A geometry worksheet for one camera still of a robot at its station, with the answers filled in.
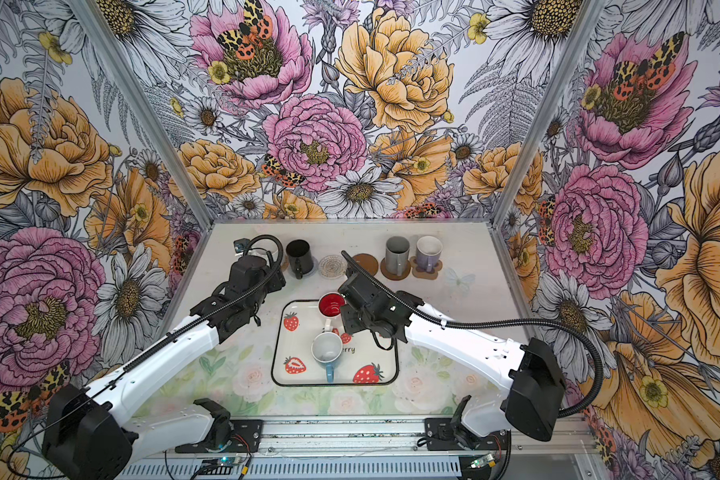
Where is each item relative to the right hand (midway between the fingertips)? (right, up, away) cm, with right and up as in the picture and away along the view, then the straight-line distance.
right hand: (354, 324), depth 77 cm
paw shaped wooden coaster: (+22, +11, +28) cm, 37 cm away
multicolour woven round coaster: (-9, +13, +31) cm, 35 cm away
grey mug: (+13, +19, +22) cm, 32 cm away
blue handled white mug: (-8, -8, +8) cm, 14 cm away
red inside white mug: (-9, +2, +16) cm, 18 cm away
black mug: (-19, +16, +23) cm, 34 cm away
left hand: (-24, +12, +5) cm, 27 cm away
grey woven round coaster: (-15, +13, +31) cm, 37 cm away
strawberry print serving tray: (+2, -12, +6) cm, 14 cm away
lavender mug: (+24, +18, +29) cm, 42 cm away
